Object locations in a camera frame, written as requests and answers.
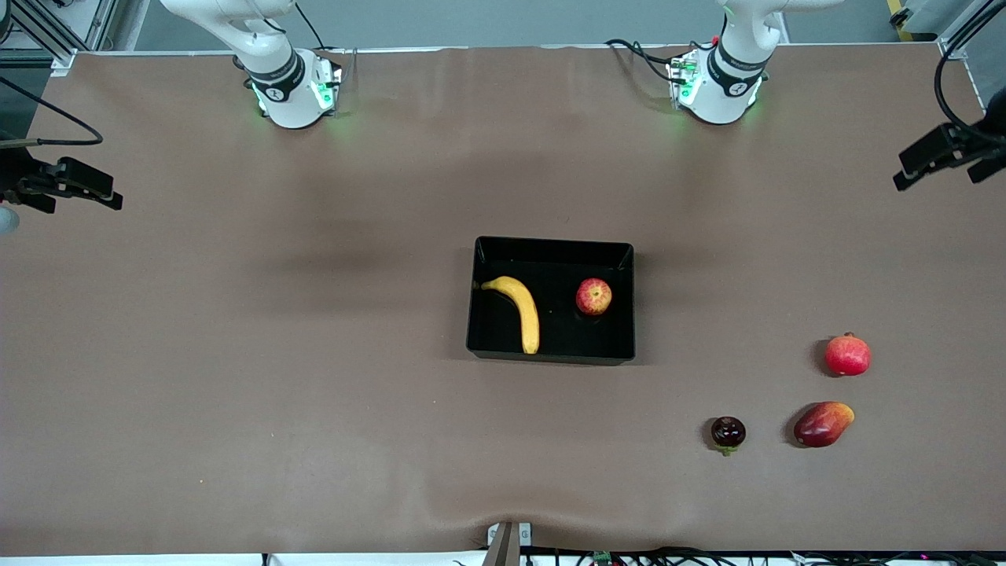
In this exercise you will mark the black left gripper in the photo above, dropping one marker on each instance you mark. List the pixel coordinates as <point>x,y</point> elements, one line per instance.
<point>977,145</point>

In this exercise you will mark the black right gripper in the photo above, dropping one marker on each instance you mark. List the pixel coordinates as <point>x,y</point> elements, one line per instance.
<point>14,178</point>

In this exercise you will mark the red yellow apple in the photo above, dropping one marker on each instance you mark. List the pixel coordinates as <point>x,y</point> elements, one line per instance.
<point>593,296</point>

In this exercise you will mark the black plastic box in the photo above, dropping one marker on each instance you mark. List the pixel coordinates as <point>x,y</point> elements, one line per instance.
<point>550,267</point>

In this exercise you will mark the yellow banana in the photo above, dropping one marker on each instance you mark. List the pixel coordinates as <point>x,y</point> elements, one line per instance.
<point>526,314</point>

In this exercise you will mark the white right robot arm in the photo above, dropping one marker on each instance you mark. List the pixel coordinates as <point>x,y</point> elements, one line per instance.
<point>291,102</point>

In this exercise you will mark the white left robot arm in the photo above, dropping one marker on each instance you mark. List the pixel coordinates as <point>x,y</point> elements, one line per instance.
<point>723,98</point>

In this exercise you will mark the yellow black striped object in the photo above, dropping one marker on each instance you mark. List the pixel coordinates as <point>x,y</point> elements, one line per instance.
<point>900,20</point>

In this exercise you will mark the red pomegranate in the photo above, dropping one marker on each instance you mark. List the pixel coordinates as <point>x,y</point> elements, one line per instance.
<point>847,355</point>

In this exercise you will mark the red yellow mango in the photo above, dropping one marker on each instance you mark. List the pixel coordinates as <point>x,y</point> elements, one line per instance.
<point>821,424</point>

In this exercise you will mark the dark purple mangosteen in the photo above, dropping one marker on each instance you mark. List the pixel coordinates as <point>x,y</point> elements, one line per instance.
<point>728,431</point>

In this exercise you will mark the brown table mat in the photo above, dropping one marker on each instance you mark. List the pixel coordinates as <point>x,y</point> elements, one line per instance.
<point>503,440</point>

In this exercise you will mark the aluminium frame profile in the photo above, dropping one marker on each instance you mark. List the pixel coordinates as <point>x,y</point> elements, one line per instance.
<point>94,23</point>
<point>967,31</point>

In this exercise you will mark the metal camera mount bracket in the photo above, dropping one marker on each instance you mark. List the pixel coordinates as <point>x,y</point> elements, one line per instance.
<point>507,550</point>

